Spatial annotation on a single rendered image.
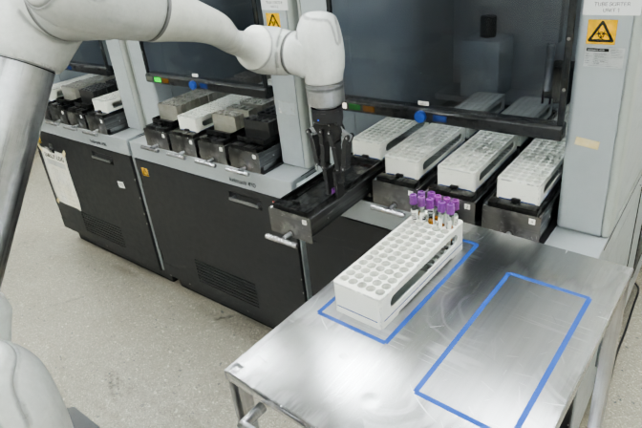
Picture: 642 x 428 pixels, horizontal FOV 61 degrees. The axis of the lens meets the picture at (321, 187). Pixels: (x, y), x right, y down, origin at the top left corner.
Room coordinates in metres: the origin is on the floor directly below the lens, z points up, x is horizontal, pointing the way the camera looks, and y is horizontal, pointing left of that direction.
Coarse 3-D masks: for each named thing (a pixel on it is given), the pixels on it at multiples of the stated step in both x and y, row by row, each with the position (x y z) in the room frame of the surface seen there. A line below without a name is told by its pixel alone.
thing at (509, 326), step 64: (512, 256) 0.87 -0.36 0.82; (576, 256) 0.85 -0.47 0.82; (320, 320) 0.74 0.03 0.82; (448, 320) 0.71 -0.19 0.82; (512, 320) 0.69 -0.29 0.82; (576, 320) 0.67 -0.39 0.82; (256, 384) 0.61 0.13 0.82; (320, 384) 0.60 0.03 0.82; (384, 384) 0.58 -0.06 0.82; (448, 384) 0.57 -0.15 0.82; (512, 384) 0.56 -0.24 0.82; (576, 384) 0.55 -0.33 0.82
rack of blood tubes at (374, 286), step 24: (384, 240) 0.88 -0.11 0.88; (408, 240) 0.87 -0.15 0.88; (432, 240) 0.86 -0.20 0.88; (456, 240) 0.90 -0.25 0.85; (360, 264) 0.82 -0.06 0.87; (384, 264) 0.81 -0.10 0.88; (408, 264) 0.80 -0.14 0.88; (432, 264) 0.84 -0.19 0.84; (336, 288) 0.76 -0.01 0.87; (360, 288) 0.74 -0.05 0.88; (384, 288) 0.74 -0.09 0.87; (408, 288) 0.80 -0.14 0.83; (360, 312) 0.73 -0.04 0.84; (384, 312) 0.71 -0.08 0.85
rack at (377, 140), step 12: (384, 120) 1.59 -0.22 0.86; (396, 120) 1.58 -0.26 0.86; (408, 120) 1.56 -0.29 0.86; (372, 132) 1.51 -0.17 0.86; (384, 132) 1.49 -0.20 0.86; (396, 132) 1.48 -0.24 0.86; (408, 132) 1.56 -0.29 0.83; (360, 144) 1.45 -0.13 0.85; (372, 144) 1.42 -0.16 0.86; (384, 144) 1.42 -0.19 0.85; (396, 144) 1.47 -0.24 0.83; (372, 156) 1.42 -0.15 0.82; (384, 156) 1.42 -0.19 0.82
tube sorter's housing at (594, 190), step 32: (320, 0) 1.49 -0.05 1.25; (576, 32) 1.78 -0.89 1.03; (640, 32) 1.01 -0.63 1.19; (576, 64) 1.08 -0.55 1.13; (640, 64) 1.04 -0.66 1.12; (576, 96) 1.07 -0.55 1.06; (608, 96) 1.03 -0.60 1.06; (640, 96) 1.10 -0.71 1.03; (352, 128) 1.52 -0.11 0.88; (576, 128) 1.07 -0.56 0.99; (608, 128) 1.03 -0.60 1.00; (640, 128) 1.17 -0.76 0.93; (576, 160) 1.06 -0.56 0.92; (608, 160) 1.02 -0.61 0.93; (640, 160) 1.25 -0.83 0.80; (576, 192) 1.06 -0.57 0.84; (608, 192) 1.02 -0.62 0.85; (640, 192) 1.36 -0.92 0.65; (352, 224) 1.35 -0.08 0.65; (384, 224) 1.28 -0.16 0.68; (480, 224) 1.13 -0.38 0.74; (576, 224) 1.05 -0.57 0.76; (608, 224) 1.01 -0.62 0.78; (640, 224) 1.48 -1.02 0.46; (320, 256) 1.44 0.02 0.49; (352, 256) 1.36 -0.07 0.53; (608, 256) 1.05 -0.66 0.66; (320, 288) 1.45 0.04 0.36; (576, 416) 0.98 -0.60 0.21
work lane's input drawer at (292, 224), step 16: (352, 160) 1.45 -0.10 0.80; (368, 160) 1.41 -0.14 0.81; (384, 160) 1.40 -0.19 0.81; (320, 176) 1.35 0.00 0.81; (352, 176) 1.34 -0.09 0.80; (368, 176) 1.33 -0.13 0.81; (304, 192) 1.27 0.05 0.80; (320, 192) 1.26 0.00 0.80; (352, 192) 1.26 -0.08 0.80; (368, 192) 1.31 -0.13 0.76; (272, 208) 1.20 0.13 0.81; (288, 208) 1.17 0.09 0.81; (304, 208) 1.16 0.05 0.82; (320, 208) 1.17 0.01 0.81; (336, 208) 1.20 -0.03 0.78; (272, 224) 1.20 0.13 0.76; (288, 224) 1.17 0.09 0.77; (304, 224) 1.13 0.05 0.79; (320, 224) 1.15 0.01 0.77; (272, 240) 1.15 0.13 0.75; (288, 240) 1.12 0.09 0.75; (304, 240) 1.14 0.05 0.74
